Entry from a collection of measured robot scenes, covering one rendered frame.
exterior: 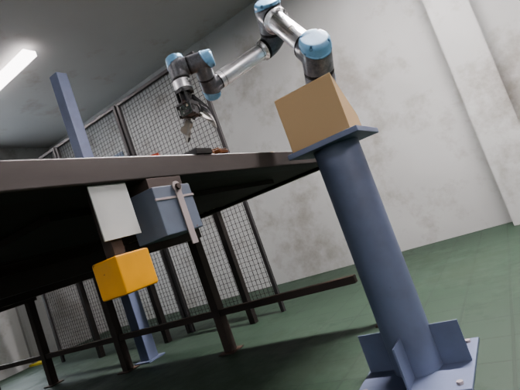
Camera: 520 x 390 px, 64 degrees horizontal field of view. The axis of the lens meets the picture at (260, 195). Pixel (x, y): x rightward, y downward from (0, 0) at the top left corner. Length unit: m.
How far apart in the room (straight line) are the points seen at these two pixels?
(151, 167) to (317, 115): 0.68
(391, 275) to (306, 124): 0.60
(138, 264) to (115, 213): 0.12
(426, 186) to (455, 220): 0.39
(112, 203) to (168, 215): 0.14
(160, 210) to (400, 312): 0.91
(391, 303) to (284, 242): 3.29
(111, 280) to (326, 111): 0.93
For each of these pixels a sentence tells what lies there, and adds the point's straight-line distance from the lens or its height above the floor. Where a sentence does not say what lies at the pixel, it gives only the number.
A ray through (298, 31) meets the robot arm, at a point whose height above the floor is 1.32.
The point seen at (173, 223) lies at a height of 0.74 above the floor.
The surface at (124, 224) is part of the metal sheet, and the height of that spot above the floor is 0.76.
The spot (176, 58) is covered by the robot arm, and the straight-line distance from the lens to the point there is 1.82.
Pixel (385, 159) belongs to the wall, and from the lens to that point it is 4.24.
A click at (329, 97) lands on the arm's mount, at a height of 1.00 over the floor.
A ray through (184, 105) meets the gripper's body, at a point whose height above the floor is 1.22.
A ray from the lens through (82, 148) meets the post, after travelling 3.62.
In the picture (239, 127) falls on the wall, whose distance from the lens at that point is 4.91.
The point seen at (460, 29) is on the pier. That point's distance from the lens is 4.01.
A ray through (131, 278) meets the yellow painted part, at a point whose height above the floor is 0.65.
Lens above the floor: 0.65
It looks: 5 degrees up
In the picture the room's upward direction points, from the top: 20 degrees counter-clockwise
